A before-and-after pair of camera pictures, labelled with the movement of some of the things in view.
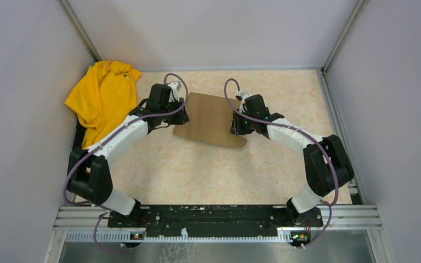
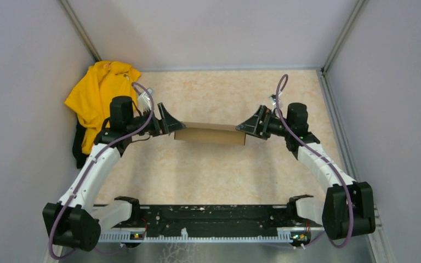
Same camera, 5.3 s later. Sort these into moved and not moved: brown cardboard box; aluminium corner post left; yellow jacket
Moved: brown cardboard box
Not moved: yellow jacket; aluminium corner post left
